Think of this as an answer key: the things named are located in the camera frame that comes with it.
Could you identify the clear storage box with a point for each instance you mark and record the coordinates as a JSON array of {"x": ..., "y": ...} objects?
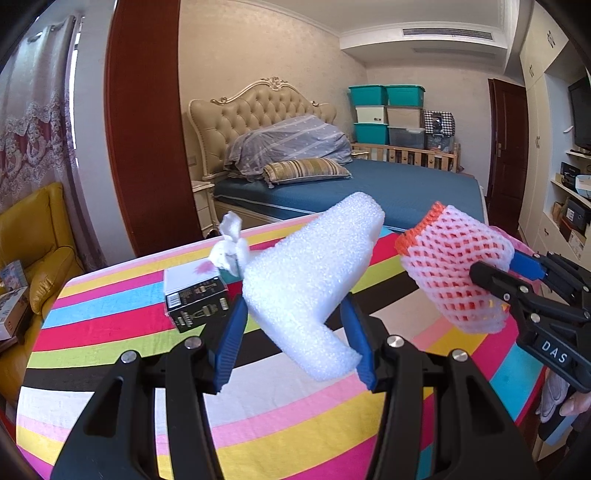
[{"x": 406, "y": 137}]

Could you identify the dark wooden door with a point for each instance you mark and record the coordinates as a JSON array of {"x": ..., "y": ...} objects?
[{"x": 508, "y": 152}]

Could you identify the white foam block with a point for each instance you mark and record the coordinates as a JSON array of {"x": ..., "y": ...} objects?
[{"x": 314, "y": 267}]

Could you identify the brown wooden panel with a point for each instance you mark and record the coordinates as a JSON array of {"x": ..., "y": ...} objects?
[{"x": 143, "y": 115}]

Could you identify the white shelf box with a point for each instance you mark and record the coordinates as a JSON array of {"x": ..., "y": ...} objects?
[{"x": 584, "y": 185}]

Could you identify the pink foam fruit net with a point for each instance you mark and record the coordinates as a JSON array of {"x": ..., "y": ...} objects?
[{"x": 452, "y": 263}]

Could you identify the person's right hand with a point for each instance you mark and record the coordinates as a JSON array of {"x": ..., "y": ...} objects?
[{"x": 556, "y": 399}]

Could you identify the striped pillow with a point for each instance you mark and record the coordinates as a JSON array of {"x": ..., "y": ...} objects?
[{"x": 304, "y": 170}]

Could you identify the beige tufted headboard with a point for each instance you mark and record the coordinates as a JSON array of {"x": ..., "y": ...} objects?
[{"x": 231, "y": 120}]

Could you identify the ceiling air vent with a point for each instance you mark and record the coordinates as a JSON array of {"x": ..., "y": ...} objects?
[{"x": 448, "y": 33}]

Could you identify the teal storage box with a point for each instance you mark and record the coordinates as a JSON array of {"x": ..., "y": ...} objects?
[
  {"x": 405, "y": 95},
  {"x": 367, "y": 95},
  {"x": 371, "y": 134}
]

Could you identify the yellow armchair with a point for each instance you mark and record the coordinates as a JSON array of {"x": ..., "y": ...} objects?
[{"x": 41, "y": 240}]

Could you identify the black safe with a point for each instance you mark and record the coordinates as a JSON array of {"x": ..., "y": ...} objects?
[{"x": 577, "y": 213}]

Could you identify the black and white box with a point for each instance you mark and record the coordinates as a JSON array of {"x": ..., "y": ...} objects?
[{"x": 198, "y": 304}]

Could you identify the black device box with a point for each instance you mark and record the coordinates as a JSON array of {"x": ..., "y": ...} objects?
[{"x": 570, "y": 173}]

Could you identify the cream storage box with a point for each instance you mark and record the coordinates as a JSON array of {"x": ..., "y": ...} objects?
[{"x": 371, "y": 115}]

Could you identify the wooden crib rail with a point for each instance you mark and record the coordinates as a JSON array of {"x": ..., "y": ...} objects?
[{"x": 406, "y": 157}]

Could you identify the white wall cabinet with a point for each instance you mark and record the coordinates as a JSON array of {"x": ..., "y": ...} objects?
[{"x": 535, "y": 138}]

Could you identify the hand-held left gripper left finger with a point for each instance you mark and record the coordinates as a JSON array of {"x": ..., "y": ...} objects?
[{"x": 228, "y": 341}]

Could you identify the striped tablecloth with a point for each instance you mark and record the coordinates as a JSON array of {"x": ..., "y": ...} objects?
[{"x": 138, "y": 360}]

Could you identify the black television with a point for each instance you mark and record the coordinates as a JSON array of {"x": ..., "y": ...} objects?
[{"x": 581, "y": 113}]

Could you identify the lace curtain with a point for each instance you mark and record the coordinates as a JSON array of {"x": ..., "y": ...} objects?
[{"x": 32, "y": 115}]

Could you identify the white nightstand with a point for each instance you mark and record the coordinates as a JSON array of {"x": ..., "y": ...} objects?
[{"x": 203, "y": 207}]

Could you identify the small cardboard shelf box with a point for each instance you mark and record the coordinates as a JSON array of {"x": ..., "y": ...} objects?
[{"x": 557, "y": 211}]

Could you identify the grey-beige storage box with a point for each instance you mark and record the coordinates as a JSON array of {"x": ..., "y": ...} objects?
[{"x": 405, "y": 117}]

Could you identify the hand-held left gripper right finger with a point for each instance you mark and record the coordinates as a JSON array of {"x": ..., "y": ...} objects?
[{"x": 364, "y": 350}]

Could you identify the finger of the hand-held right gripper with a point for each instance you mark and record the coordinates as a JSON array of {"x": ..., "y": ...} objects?
[
  {"x": 561, "y": 277},
  {"x": 508, "y": 290}
]

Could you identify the white tissue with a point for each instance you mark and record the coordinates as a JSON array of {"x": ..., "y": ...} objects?
[{"x": 228, "y": 254}]

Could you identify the bed with blue sheet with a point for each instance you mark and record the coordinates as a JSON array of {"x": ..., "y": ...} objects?
[{"x": 392, "y": 194}]

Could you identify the checkered bag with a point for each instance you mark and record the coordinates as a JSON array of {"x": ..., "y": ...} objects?
[{"x": 438, "y": 122}]

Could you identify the grey duvet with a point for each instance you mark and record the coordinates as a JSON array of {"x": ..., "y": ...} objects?
[{"x": 291, "y": 143}]

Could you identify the colourful book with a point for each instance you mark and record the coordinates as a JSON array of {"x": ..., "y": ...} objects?
[{"x": 10, "y": 274}]

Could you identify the brown shelf box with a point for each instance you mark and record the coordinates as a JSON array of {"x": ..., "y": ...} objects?
[{"x": 577, "y": 240}]

